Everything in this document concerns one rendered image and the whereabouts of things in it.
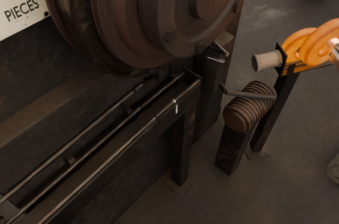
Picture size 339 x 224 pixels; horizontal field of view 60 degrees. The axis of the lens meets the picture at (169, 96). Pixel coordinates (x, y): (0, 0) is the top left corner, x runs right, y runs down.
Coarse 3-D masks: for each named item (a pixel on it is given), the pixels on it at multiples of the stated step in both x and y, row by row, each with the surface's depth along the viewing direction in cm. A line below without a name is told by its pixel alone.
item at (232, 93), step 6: (222, 84) 105; (222, 90) 103; (228, 90) 103; (234, 90) 104; (240, 96) 106; (246, 96) 106; (252, 96) 107; (258, 96) 107; (264, 96) 107; (270, 96) 107
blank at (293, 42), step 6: (300, 30) 97; (306, 30) 96; (312, 30) 96; (294, 36) 97; (300, 36) 96; (306, 36) 96; (288, 42) 99; (294, 42) 97; (300, 42) 98; (288, 48) 99; (294, 48) 99; (288, 54) 101; (294, 54) 102; (288, 60) 104; (294, 60) 104
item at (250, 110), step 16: (256, 80) 117; (224, 112) 113; (240, 112) 107; (256, 112) 109; (224, 128) 124; (240, 128) 110; (224, 144) 131; (240, 144) 122; (224, 160) 140; (240, 160) 144
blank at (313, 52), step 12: (324, 24) 80; (336, 24) 79; (312, 36) 81; (324, 36) 79; (336, 36) 82; (300, 48) 85; (312, 48) 82; (324, 48) 88; (312, 60) 87; (324, 60) 90
